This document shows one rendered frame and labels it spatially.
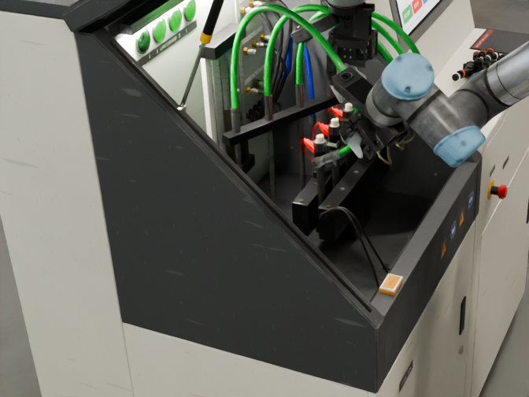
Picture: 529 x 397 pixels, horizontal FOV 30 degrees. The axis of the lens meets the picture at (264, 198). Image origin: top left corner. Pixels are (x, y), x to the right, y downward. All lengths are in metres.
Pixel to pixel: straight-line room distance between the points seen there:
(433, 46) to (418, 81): 1.14
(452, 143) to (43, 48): 0.78
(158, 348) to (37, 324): 0.33
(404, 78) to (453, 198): 0.69
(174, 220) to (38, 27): 0.44
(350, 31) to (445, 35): 0.89
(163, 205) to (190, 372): 0.41
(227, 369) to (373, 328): 0.38
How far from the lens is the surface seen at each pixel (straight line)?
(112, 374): 2.27
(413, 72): 1.57
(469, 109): 1.61
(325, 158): 1.95
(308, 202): 2.13
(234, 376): 2.06
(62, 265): 2.15
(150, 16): 1.90
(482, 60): 2.69
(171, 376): 2.17
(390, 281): 1.92
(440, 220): 2.12
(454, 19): 2.87
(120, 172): 1.91
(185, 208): 1.87
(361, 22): 1.92
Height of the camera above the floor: 2.09
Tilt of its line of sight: 31 degrees down
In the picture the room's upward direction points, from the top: 4 degrees counter-clockwise
